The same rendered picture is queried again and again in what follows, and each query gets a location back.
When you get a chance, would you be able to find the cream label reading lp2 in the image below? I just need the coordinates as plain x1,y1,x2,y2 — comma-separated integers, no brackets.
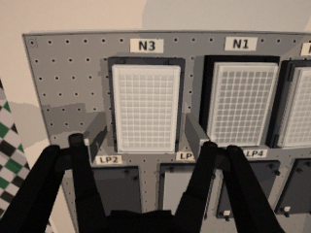
96,154,122,164

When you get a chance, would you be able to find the translucent plastic plate lid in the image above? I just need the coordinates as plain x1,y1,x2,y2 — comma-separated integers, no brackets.
162,170,193,215

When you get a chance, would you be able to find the grey perforated base plate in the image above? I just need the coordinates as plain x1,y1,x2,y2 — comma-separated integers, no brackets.
21,30,311,233

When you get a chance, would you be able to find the white label reading lp4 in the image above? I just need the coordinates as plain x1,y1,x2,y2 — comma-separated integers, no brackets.
243,149,268,158

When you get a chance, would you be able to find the white well plate lid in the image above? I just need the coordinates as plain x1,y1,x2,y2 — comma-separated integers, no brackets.
280,68,311,150
112,65,181,153

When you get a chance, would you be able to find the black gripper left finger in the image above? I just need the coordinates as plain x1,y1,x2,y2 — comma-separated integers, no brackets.
0,112,112,233

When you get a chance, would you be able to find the white label reading n1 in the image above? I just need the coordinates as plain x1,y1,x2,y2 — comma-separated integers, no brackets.
225,37,258,50

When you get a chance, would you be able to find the white n3 label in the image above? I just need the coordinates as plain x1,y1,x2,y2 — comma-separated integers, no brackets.
130,39,164,53

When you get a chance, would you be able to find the white n2 label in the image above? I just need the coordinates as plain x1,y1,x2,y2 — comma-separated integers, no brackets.
300,43,311,55

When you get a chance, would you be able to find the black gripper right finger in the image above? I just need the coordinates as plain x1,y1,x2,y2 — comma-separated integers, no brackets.
166,113,286,233

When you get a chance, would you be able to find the white label reading lp1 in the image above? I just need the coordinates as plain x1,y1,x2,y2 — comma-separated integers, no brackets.
176,151,194,160

